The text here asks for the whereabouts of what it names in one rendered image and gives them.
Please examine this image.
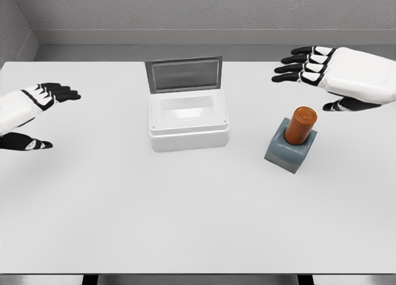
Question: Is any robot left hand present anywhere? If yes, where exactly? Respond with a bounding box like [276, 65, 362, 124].
[0, 82, 82, 151]

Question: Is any white open box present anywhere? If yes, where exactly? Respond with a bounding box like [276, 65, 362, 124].
[148, 88, 230, 153]

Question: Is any orange-brown cylinder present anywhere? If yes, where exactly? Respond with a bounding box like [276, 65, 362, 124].
[284, 106, 319, 146]

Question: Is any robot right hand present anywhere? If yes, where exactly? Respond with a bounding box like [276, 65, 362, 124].
[271, 46, 396, 113]

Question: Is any grey-blue square holder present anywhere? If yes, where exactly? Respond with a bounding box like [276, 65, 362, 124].
[264, 117, 318, 175]

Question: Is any grey box lid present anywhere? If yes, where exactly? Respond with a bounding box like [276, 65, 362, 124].
[144, 54, 224, 95]

